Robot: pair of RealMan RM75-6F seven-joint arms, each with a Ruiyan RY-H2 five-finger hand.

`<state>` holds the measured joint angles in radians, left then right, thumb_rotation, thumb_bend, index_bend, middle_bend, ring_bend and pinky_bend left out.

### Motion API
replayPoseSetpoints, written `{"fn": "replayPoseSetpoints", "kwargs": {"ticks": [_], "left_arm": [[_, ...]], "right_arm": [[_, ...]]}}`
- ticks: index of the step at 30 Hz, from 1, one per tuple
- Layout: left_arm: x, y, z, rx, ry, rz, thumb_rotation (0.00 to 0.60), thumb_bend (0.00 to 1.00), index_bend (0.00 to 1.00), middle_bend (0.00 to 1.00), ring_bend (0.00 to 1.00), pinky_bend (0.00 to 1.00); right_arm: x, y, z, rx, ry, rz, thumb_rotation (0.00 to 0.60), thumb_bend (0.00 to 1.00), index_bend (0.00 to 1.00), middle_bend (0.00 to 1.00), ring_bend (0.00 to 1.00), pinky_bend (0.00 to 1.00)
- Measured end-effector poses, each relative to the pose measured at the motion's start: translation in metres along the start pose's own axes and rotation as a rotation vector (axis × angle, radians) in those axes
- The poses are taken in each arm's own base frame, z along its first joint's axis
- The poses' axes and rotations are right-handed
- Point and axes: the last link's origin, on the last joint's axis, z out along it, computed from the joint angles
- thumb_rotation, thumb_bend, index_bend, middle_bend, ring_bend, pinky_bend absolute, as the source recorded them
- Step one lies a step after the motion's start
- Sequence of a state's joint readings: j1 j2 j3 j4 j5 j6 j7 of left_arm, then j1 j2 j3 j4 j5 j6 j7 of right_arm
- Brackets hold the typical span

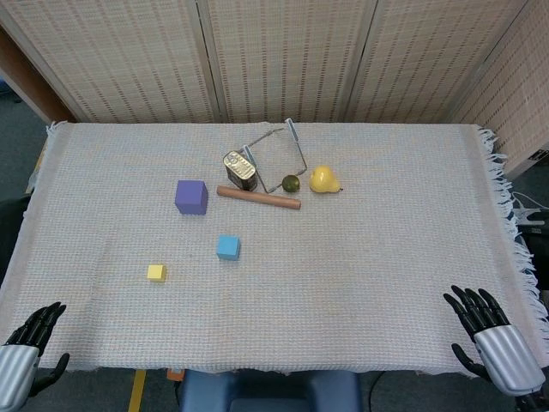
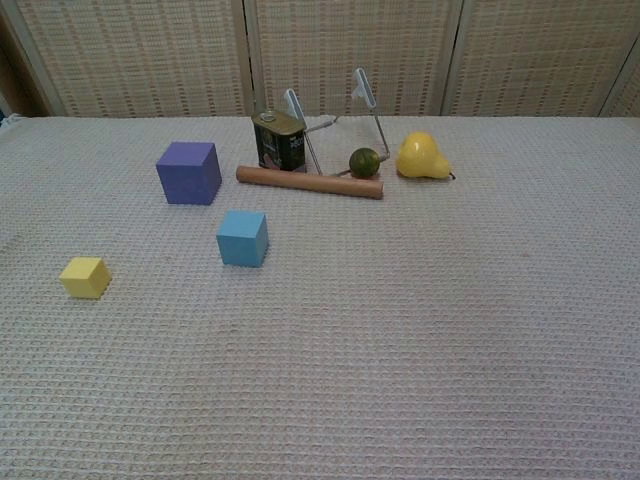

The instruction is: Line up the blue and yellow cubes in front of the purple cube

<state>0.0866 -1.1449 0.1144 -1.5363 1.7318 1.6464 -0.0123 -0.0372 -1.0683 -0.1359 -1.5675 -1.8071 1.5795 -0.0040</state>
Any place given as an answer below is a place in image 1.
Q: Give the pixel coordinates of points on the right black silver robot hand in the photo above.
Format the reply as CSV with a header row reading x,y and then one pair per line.
x,y
506,356

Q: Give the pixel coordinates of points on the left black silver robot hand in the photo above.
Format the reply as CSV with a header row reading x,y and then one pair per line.
x,y
17,369

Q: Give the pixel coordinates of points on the small yellow foam cube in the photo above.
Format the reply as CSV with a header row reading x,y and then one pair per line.
x,y
156,273

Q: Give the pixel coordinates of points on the medium blue foam cube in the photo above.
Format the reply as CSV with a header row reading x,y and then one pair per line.
x,y
228,247

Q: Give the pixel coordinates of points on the white woven tablecloth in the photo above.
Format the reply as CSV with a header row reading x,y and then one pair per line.
x,y
321,279

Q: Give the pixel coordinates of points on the blue padded seat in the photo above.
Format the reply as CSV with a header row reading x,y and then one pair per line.
x,y
266,392

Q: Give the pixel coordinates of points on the large purple foam cube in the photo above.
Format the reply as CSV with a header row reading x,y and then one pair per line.
x,y
191,197

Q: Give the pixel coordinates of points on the yellow pear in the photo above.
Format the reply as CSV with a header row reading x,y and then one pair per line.
x,y
322,180

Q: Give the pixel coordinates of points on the green lime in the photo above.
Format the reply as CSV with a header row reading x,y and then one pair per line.
x,y
291,183

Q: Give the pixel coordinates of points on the brown wooden board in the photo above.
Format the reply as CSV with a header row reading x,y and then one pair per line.
x,y
25,77

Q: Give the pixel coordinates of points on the brown wooden rod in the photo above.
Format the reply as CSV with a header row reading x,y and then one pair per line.
x,y
257,198

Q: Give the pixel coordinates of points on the golden metal tin can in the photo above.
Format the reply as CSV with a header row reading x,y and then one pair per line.
x,y
240,169

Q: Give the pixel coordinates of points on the beige bamboo folding screen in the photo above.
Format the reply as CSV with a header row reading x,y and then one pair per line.
x,y
279,60

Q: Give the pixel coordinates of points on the small orange bracket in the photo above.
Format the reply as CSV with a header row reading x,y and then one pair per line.
x,y
175,374

